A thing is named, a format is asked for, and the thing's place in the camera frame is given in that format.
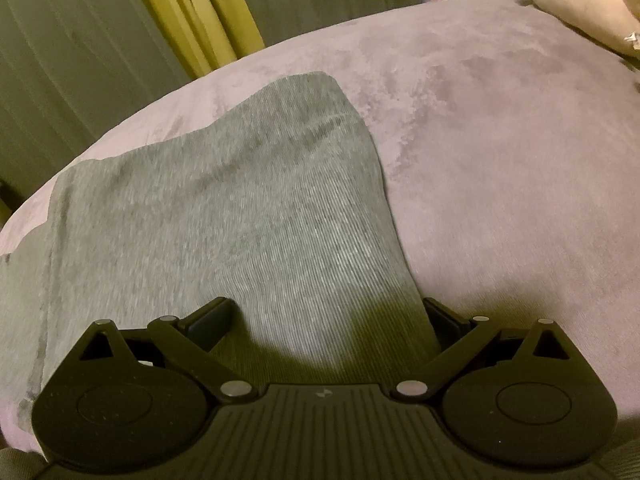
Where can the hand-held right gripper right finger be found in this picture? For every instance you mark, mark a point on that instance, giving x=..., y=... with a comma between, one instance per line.
x=445, y=322

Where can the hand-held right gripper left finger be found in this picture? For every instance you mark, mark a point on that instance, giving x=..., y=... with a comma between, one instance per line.
x=207, y=321

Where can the grey pants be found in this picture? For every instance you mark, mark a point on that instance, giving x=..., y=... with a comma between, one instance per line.
x=225, y=220

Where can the purple bed blanket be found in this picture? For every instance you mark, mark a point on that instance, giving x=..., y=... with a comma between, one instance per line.
x=500, y=160

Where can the yellow curtain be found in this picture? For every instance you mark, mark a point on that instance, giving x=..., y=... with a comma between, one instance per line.
x=200, y=10

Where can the pink plush toy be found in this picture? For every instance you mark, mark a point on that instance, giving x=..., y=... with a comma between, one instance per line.
x=580, y=0

